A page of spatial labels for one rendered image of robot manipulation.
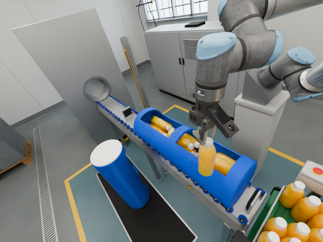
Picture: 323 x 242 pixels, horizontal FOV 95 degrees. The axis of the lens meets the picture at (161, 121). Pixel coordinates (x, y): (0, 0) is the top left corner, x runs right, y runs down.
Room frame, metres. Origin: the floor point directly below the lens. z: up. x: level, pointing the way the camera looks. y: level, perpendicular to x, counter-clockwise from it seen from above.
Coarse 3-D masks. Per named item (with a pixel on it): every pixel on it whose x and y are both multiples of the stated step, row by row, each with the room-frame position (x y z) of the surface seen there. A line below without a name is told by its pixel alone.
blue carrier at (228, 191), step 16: (144, 112) 1.02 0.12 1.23; (160, 112) 1.08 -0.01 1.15; (144, 128) 0.88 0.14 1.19; (176, 128) 0.92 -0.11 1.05; (192, 128) 0.73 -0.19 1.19; (160, 144) 0.70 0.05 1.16; (176, 144) 0.62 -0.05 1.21; (176, 160) 0.55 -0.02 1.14; (192, 160) 0.48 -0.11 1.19; (240, 160) 0.38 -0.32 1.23; (192, 176) 0.44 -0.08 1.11; (208, 176) 0.38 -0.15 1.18; (224, 176) 0.34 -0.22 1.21; (240, 176) 0.31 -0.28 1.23; (208, 192) 0.35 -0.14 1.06; (224, 192) 0.29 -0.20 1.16; (240, 192) 0.31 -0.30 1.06
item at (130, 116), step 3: (126, 108) 1.42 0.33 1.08; (129, 108) 1.42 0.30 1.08; (123, 111) 1.39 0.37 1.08; (126, 111) 1.39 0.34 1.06; (129, 111) 1.40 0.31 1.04; (123, 114) 1.40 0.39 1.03; (126, 114) 1.38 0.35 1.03; (129, 114) 1.40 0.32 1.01; (132, 114) 1.43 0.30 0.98; (126, 117) 1.39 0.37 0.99; (129, 117) 1.41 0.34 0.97; (132, 117) 1.42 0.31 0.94; (126, 120) 1.38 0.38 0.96; (129, 120) 1.40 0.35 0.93
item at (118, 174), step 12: (120, 156) 0.83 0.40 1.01; (96, 168) 0.79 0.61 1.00; (108, 168) 0.76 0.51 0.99; (120, 168) 0.79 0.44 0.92; (132, 168) 0.87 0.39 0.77; (108, 180) 0.78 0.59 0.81; (120, 180) 0.76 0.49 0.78; (132, 180) 0.80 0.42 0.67; (120, 192) 0.77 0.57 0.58; (132, 192) 0.77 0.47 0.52; (144, 192) 0.83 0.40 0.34; (132, 204) 0.76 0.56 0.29; (144, 204) 0.78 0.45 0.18
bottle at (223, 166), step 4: (216, 156) 0.47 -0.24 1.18; (216, 160) 0.44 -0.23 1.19; (220, 160) 0.44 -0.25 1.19; (224, 160) 0.43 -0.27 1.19; (216, 164) 0.43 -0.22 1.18; (220, 164) 0.42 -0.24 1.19; (224, 164) 0.41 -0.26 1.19; (228, 164) 0.40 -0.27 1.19; (232, 164) 0.40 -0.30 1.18; (216, 168) 0.42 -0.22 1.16; (220, 168) 0.40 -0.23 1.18; (224, 168) 0.39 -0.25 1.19; (228, 168) 0.38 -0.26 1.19; (224, 172) 0.38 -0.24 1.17
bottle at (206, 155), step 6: (204, 150) 0.36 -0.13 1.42; (210, 150) 0.35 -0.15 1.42; (204, 156) 0.35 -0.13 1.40; (210, 156) 0.34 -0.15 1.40; (198, 162) 0.38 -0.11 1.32; (204, 162) 0.35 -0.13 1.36; (210, 162) 0.34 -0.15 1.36; (198, 168) 0.38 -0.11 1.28; (204, 168) 0.35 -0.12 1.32; (210, 168) 0.34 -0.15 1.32; (204, 174) 0.34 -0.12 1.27; (210, 174) 0.34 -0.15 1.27
